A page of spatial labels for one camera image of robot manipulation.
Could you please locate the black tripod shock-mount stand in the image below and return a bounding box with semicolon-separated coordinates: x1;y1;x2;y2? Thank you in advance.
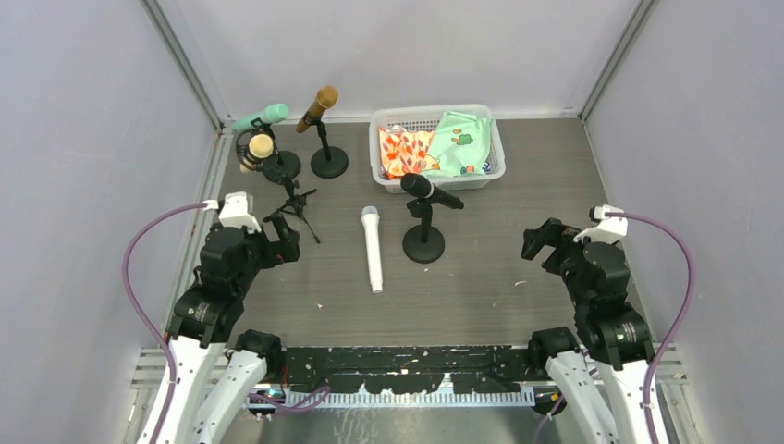
235;129;321;244

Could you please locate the black round-base mic stand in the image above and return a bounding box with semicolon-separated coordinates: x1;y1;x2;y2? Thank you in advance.
310;121;349;179

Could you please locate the cream yellow microphone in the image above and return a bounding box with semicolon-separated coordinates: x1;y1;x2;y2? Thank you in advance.
238;133;275;173

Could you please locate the green microphone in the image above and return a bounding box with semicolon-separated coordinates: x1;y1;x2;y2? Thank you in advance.
232;103;289;132

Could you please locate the black microphone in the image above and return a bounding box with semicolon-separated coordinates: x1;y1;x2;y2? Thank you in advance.
400;173;465;210

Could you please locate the gold brown microphone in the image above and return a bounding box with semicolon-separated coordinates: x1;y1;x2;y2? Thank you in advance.
296;85;338;133

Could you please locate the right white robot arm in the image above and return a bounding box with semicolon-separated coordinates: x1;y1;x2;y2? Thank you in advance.
521;217;668;443

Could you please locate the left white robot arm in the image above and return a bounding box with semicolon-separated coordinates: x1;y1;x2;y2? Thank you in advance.
138;212;300;443

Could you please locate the white microphone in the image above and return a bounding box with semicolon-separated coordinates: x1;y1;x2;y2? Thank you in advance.
361;205;384;294

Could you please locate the green patterned cloth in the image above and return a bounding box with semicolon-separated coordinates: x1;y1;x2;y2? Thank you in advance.
422;111;494;178

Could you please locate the orange patterned cloth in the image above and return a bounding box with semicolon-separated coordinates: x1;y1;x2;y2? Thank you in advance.
378;126;440;179

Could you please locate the white plastic basket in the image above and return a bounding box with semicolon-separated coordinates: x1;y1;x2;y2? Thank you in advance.
369;104;506;193

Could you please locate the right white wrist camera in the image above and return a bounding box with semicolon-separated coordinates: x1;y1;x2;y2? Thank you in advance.
573;204;629;245

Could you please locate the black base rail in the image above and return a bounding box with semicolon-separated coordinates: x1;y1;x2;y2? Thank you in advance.
263;345;549;395

